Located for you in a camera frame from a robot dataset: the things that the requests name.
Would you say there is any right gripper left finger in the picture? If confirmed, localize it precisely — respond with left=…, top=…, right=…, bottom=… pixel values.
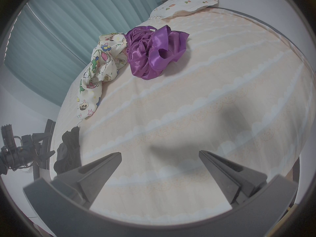
left=51, top=152, right=122, bottom=204

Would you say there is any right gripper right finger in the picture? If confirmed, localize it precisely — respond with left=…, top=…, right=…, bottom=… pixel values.
left=199, top=150, right=268, bottom=205

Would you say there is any black T-shirt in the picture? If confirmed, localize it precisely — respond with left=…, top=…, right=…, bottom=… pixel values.
left=54, top=126, right=82, bottom=175

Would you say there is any bed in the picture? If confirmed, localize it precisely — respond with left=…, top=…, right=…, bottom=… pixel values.
left=49, top=0, right=316, bottom=228

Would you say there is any black chest of drawers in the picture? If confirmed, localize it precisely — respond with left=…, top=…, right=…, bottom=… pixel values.
left=32, top=119, right=56, bottom=180

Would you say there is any white printed pyjama top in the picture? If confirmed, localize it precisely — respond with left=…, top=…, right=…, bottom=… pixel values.
left=76, top=32, right=129, bottom=120

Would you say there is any purple garment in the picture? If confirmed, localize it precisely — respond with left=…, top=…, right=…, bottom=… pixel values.
left=125, top=25, right=190, bottom=80

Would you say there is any white printed pillow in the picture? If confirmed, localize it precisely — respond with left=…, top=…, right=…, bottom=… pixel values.
left=149, top=0, right=219, bottom=19

